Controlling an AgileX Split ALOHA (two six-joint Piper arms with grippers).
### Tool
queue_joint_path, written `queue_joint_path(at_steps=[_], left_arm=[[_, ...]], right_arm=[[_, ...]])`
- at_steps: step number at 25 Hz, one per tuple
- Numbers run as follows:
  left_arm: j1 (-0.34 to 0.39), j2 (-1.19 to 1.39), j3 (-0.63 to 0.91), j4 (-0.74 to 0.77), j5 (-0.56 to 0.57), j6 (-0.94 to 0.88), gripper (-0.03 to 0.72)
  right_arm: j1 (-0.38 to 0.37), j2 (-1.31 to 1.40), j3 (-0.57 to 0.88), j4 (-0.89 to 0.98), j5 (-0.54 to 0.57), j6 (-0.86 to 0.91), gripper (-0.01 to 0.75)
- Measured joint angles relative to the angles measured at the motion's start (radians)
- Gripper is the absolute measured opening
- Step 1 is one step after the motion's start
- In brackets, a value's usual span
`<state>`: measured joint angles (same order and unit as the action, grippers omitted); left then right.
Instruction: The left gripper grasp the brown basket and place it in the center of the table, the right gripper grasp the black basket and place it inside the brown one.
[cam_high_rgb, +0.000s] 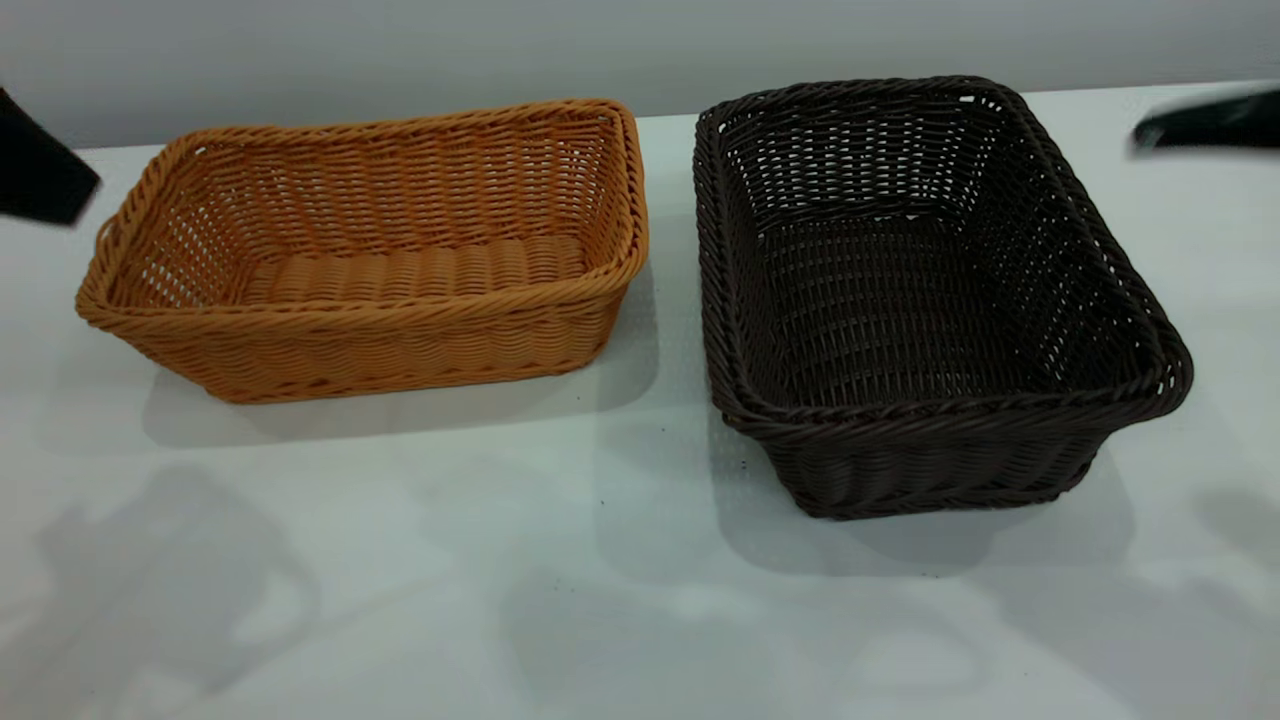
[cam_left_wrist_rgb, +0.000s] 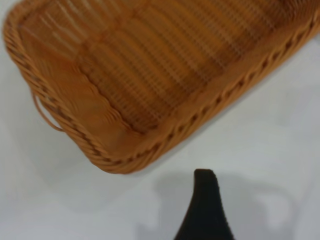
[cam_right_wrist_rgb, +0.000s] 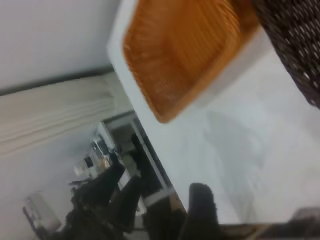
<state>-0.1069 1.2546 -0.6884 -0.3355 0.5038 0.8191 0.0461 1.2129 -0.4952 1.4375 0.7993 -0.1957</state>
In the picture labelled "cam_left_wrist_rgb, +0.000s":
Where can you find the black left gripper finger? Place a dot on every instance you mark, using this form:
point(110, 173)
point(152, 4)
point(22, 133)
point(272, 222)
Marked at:
point(203, 212)

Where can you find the orange woven wicker basket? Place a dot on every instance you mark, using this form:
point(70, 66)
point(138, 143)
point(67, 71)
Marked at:
point(162, 62)

